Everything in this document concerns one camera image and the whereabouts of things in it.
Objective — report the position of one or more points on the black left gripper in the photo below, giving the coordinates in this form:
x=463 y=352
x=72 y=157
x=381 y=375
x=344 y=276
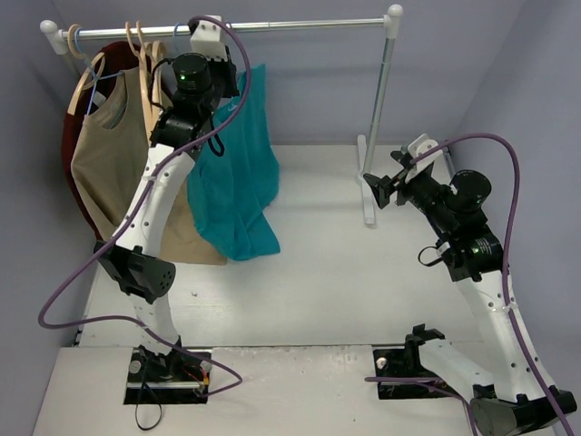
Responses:
x=230 y=76

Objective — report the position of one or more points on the wooden hanger middle pair front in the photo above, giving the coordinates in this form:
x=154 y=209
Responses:
x=155 y=87

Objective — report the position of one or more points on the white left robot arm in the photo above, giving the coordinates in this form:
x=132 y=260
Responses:
x=132 y=257

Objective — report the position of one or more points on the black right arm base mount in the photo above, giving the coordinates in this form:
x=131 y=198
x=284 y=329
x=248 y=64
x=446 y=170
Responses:
x=403 y=362

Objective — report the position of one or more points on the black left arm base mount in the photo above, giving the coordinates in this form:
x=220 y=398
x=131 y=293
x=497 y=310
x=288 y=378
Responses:
x=175 y=379

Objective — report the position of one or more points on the wooden hanger pair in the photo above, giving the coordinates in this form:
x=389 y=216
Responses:
x=155 y=87
x=145 y=66

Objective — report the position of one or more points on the teal t shirt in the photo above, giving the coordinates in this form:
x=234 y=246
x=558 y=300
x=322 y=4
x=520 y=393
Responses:
x=228 y=194

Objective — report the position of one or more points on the wooden hanger middle pair back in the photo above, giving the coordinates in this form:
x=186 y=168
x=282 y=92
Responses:
x=145 y=66

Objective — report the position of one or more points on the beige tank top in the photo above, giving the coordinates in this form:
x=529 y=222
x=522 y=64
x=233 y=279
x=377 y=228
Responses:
x=107 y=165

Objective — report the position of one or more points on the wooden hanger far left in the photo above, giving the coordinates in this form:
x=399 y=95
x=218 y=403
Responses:
x=93 y=67

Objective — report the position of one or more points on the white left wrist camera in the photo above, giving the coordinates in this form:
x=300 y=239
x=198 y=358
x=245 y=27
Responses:
x=206 y=40

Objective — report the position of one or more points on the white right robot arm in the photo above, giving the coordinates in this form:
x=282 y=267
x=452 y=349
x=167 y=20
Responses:
x=515 y=395

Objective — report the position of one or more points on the dark red garment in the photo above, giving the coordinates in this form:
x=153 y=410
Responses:
x=118 y=58

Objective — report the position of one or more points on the blue wire hanger left free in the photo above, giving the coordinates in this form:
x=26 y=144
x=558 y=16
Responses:
x=181 y=39

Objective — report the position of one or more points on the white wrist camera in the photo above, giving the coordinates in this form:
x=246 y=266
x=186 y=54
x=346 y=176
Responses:
x=206 y=40
x=417 y=156

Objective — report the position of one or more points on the metal clothes rack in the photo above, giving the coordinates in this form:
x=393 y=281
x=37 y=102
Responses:
x=58 y=39

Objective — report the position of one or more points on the blue wire hanger holding top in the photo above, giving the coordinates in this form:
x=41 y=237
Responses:
x=87 y=93

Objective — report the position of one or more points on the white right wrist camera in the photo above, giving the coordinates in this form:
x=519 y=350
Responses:
x=417 y=156

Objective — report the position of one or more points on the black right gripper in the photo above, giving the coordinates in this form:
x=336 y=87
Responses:
x=398 y=190

